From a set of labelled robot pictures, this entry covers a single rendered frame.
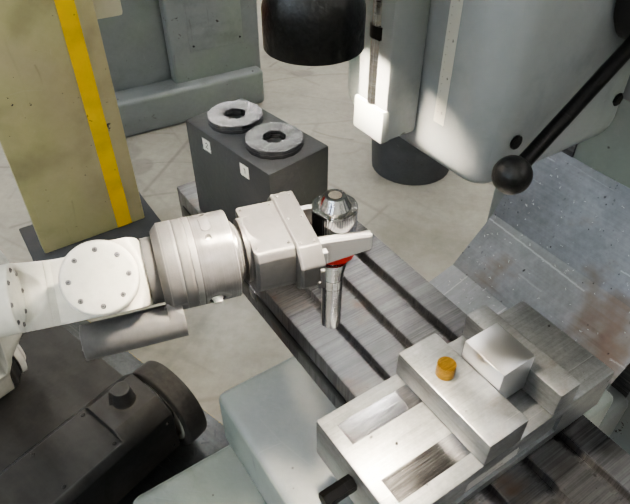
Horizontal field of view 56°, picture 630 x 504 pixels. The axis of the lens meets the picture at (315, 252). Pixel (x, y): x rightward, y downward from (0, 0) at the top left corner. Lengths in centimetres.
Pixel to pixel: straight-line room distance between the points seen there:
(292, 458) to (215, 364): 123
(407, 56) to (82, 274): 32
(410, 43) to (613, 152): 56
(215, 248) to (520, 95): 29
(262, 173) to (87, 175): 164
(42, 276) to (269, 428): 41
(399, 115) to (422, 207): 220
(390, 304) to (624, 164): 40
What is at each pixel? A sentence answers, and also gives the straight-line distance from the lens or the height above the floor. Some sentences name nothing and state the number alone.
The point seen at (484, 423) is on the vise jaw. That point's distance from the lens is 69.
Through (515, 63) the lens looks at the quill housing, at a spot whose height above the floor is 143.
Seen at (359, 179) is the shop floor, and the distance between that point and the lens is 285.
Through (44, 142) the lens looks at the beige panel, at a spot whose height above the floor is 50.
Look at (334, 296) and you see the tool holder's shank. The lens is 67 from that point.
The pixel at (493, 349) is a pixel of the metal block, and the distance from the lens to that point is 72.
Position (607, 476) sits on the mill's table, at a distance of 84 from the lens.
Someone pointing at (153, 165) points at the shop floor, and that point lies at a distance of 304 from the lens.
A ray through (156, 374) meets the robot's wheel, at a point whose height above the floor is 60.
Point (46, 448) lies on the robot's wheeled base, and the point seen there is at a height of 59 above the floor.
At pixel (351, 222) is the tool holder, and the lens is 59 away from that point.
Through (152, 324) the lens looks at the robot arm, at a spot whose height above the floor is 119.
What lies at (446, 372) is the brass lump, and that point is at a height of 106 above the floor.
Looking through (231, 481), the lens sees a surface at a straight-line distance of 99.
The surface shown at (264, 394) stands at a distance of 92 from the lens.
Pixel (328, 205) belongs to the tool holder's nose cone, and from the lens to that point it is 59.
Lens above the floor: 161
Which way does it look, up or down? 41 degrees down
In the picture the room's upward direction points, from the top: straight up
